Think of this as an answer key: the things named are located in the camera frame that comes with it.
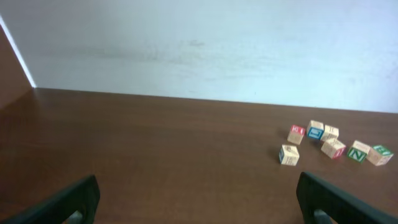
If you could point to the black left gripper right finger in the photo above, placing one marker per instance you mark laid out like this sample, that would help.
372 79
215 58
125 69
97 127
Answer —
322 202

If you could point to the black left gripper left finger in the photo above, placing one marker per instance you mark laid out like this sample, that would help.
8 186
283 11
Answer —
82 196

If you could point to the wooden block green side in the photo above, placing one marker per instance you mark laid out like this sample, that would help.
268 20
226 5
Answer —
358 151

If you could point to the wooden block Y red side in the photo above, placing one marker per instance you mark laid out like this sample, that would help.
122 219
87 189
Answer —
333 148

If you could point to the wooden block green B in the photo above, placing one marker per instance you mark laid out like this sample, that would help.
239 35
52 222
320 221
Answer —
379 155

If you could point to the wooden block letter K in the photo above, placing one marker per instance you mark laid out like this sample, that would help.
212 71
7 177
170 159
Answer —
289 155

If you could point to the plain wooden block hourglass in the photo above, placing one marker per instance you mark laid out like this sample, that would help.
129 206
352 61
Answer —
330 132

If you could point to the wooden block blue side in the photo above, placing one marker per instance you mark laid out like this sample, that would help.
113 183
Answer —
315 129

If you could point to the wooden block red top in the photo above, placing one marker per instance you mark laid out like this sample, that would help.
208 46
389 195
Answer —
296 134

